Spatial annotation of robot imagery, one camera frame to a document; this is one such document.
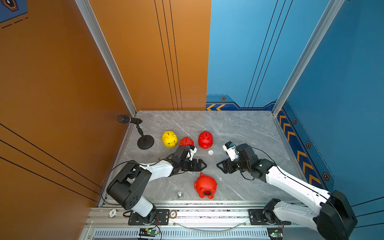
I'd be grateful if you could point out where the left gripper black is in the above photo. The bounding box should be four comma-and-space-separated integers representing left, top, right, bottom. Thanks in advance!
179, 159, 208, 172

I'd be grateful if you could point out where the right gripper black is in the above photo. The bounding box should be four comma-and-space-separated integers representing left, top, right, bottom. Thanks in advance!
215, 156, 251, 174

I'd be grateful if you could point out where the red piggy bank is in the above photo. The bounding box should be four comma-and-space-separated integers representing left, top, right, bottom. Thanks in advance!
194, 173, 218, 199
179, 137, 195, 147
198, 131, 214, 149

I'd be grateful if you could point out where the yellow piggy bank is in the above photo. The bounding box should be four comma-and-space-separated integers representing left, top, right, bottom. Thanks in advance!
162, 131, 178, 149

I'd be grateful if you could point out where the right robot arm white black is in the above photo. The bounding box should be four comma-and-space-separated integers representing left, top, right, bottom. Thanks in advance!
217, 142, 358, 240

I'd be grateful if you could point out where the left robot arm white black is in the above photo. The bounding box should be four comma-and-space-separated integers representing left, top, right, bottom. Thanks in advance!
106, 146, 207, 224

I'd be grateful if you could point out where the black microphone on stand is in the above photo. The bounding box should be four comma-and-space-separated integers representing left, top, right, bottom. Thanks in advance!
117, 115, 155, 150

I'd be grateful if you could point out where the left circuit board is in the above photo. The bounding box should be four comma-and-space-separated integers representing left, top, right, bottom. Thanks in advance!
138, 228, 160, 239

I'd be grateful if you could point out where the circuit board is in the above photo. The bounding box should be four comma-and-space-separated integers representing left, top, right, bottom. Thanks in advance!
138, 228, 160, 239
267, 228, 284, 240

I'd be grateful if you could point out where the right circuit board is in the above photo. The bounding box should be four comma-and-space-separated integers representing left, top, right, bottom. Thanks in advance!
267, 228, 284, 240

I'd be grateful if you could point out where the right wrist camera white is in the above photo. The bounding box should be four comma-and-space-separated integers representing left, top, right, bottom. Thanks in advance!
223, 142, 239, 162

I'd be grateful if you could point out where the silver metal post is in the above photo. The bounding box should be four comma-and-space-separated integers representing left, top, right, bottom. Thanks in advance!
177, 192, 184, 200

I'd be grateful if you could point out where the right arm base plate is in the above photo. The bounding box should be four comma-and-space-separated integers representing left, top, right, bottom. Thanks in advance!
248, 209, 292, 226

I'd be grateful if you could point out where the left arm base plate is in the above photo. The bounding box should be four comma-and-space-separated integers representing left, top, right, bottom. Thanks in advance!
128, 209, 170, 226

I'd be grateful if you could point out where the right aluminium corner post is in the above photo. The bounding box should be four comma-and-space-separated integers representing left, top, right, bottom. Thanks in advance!
272, 0, 345, 117

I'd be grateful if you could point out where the aluminium corner post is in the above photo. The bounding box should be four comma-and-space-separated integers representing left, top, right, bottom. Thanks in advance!
272, 0, 345, 117
75, 0, 137, 117

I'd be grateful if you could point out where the left aluminium corner post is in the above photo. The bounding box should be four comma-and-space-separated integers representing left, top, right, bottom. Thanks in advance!
75, 0, 137, 117

